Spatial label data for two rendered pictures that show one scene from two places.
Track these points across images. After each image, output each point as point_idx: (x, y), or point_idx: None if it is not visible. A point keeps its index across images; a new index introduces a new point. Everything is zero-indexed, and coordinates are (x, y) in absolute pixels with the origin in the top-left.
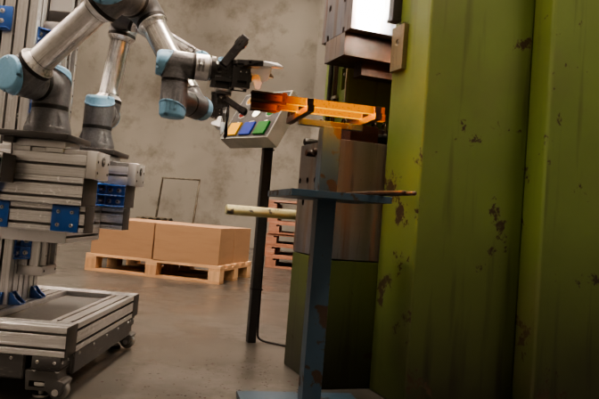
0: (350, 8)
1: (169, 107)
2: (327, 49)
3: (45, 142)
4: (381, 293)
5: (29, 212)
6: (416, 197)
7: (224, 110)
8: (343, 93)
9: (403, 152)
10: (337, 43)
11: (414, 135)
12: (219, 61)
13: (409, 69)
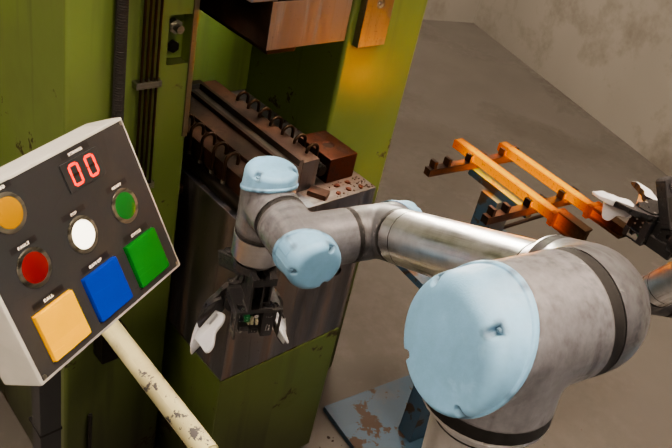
0: None
1: None
2: (281, 20)
3: None
4: None
5: None
6: (376, 191)
7: (276, 292)
8: (180, 71)
9: (359, 150)
10: (323, 14)
11: (382, 127)
12: (296, 188)
13: (385, 43)
